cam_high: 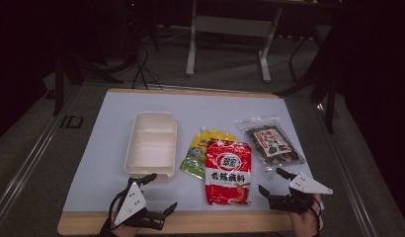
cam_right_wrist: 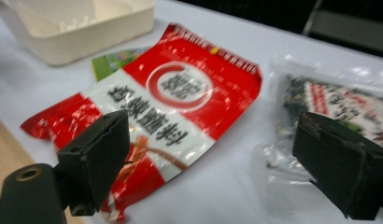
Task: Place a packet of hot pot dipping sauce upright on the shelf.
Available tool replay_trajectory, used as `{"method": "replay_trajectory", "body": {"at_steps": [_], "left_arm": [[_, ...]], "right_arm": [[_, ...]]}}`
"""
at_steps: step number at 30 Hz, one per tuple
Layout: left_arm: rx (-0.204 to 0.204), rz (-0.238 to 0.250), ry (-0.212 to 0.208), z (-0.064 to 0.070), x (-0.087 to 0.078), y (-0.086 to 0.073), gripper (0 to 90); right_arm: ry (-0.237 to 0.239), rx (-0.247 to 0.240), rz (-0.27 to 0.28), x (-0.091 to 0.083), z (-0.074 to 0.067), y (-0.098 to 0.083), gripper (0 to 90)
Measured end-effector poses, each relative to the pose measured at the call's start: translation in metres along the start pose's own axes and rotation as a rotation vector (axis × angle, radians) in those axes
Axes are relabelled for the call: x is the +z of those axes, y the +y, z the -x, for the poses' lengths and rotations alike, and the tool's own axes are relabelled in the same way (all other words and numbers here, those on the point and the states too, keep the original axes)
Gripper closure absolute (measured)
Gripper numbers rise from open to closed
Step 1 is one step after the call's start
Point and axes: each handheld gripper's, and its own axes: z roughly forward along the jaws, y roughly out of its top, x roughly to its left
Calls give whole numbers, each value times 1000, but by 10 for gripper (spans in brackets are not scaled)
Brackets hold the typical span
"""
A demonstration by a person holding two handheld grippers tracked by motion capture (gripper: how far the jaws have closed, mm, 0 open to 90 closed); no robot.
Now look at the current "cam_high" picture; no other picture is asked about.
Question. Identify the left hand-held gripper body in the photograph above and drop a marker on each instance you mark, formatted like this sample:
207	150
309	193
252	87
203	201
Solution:
129	202

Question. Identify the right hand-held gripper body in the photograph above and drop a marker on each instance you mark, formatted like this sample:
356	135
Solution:
306	186

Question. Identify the clear dried seaweed packet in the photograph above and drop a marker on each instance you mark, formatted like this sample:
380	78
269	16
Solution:
273	144

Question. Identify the white divided lunch box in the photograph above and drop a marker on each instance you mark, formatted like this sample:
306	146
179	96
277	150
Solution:
151	144

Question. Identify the red seasoning packet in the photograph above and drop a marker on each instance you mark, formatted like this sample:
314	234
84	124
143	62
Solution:
228	171

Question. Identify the person's left hand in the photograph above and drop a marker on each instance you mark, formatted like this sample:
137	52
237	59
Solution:
123	232

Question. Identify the person's right hand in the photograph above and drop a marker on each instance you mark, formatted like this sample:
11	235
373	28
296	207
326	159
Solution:
302	224

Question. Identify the white table mat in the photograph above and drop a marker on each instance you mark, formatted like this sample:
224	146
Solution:
101	164

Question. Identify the yellow green spout pouch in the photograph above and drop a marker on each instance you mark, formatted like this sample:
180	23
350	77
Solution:
197	153

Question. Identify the black metal stand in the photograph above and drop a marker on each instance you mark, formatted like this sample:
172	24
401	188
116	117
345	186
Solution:
59	85
329	98

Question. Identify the black floor socket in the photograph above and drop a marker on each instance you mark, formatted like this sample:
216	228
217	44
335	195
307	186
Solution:
72	121

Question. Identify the metal floor rail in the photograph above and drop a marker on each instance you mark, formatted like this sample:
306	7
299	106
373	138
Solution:
26	164
348	171

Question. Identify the white metal table frame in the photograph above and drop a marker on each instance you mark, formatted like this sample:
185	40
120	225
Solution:
230	26

